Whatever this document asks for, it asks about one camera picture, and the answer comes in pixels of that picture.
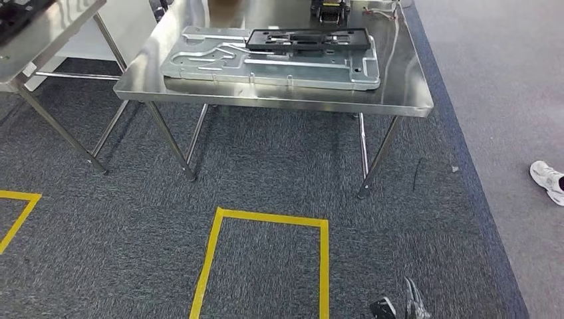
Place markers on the person's white shoe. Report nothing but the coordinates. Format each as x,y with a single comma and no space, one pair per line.
546,178

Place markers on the stamped silver metal panel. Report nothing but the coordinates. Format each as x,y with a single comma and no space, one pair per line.
308,72

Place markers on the black plastic plate holder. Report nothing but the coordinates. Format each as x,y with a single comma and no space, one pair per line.
361,44

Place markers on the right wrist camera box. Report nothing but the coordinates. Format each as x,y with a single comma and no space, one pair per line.
383,308

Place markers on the black device yellow label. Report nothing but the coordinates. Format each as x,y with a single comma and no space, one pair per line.
330,11

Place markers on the steel table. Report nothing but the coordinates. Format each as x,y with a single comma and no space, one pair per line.
66,31

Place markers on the steel workbench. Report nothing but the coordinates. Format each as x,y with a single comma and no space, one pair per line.
405,88

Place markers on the black keyboard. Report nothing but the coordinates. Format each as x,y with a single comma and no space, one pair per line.
17,13

